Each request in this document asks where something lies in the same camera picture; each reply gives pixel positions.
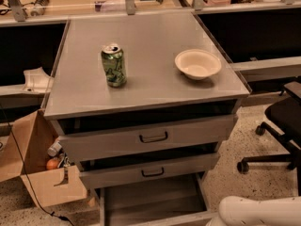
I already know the grey bottom drawer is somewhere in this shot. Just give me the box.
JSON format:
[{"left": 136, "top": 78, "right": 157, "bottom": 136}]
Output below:
[{"left": 96, "top": 173, "right": 216, "bottom": 226}]

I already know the grey drawer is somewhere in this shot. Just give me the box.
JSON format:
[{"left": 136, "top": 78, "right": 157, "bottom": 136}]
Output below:
[
  {"left": 58, "top": 114, "right": 237, "bottom": 162},
  {"left": 79, "top": 153, "right": 219, "bottom": 189},
  {"left": 96, "top": 173, "right": 216, "bottom": 226}
]

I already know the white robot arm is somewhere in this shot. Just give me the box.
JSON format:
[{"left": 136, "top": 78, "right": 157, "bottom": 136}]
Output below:
[{"left": 206, "top": 196, "right": 301, "bottom": 226}]

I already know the grey drawer cabinet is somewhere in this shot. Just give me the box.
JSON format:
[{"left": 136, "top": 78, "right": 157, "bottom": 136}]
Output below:
[{"left": 43, "top": 10, "right": 251, "bottom": 226}]

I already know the grey top drawer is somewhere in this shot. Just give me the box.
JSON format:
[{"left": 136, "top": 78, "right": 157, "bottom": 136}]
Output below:
[{"left": 58, "top": 114, "right": 237, "bottom": 162}]

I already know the grey middle drawer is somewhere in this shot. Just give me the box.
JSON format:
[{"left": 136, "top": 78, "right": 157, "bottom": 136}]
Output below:
[{"left": 79, "top": 153, "right": 219, "bottom": 189}]

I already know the white bowl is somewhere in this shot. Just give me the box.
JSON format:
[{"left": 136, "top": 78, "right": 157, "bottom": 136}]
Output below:
[{"left": 175, "top": 49, "right": 222, "bottom": 80}]

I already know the green soda can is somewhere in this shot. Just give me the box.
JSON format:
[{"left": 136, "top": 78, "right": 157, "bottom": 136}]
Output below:
[{"left": 101, "top": 43, "right": 127, "bottom": 88}]

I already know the white bottle in box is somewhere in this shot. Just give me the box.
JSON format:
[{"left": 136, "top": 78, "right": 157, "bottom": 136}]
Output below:
[{"left": 47, "top": 141, "right": 62, "bottom": 157}]

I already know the orange fruit in box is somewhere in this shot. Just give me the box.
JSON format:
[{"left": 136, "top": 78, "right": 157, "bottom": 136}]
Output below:
[{"left": 46, "top": 158, "right": 59, "bottom": 170}]

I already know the black office chair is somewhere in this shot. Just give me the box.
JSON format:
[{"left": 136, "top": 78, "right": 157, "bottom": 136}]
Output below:
[{"left": 237, "top": 81, "right": 301, "bottom": 195}]

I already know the brown cardboard box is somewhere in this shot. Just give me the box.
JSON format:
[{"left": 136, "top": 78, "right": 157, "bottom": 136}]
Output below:
[{"left": 0, "top": 110, "right": 87, "bottom": 207}]

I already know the black white handheld device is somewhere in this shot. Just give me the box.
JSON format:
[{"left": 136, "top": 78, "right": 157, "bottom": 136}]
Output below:
[{"left": 30, "top": 0, "right": 50, "bottom": 16}]

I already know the white bracket on shelf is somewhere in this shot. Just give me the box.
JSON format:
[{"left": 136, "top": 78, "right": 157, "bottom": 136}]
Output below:
[{"left": 23, "top": 67, "right": 54, "bottom": 93}]

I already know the black cable on floor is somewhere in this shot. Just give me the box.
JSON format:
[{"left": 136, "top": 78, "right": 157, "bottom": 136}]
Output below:
[{"left": 0, "top": 104, "right": 75, "bottom": 226}]

